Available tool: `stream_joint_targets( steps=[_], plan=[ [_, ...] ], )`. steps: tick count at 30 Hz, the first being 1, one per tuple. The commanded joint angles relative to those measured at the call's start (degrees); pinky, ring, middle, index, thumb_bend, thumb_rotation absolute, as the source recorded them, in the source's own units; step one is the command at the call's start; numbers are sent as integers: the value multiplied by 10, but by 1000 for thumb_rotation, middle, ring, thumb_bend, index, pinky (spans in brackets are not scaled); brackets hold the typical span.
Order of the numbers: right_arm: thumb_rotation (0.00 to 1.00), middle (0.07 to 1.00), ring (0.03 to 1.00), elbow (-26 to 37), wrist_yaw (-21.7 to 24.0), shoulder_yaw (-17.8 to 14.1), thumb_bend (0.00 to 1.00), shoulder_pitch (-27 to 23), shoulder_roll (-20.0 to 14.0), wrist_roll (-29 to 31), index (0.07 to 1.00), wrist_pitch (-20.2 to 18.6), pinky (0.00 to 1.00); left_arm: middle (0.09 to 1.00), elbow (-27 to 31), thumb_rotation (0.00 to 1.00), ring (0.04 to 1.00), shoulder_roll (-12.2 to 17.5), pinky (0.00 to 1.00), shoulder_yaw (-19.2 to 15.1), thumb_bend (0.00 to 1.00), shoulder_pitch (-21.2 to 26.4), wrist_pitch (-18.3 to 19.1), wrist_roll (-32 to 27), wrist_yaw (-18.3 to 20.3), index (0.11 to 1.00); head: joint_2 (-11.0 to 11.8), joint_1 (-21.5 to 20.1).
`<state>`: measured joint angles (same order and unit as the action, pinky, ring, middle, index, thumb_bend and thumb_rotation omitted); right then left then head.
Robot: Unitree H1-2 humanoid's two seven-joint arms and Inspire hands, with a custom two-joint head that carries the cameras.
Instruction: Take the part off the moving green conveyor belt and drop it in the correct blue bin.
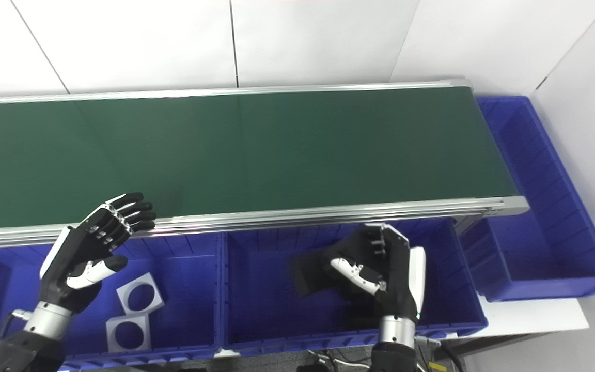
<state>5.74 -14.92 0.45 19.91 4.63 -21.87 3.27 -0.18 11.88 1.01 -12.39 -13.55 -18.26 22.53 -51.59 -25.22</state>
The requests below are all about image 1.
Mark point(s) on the black cylinder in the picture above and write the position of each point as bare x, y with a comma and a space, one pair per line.
308, 274

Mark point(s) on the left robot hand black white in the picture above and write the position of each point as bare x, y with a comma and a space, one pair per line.
78, 253

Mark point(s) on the blue plastic bin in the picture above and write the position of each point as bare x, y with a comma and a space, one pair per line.
266, 310
545, 232
189, 289

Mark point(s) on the aluminium conveyor leg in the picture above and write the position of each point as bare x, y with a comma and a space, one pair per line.
470, 225

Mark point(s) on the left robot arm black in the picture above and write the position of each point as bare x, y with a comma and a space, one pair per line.
29, 341

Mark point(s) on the white square plate with hole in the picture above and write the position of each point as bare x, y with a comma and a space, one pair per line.
114, 343
124, 294

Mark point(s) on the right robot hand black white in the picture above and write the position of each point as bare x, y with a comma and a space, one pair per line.
398, 279

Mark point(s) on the green conveyor belt aluminium frame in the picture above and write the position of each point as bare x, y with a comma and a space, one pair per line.
277, 150

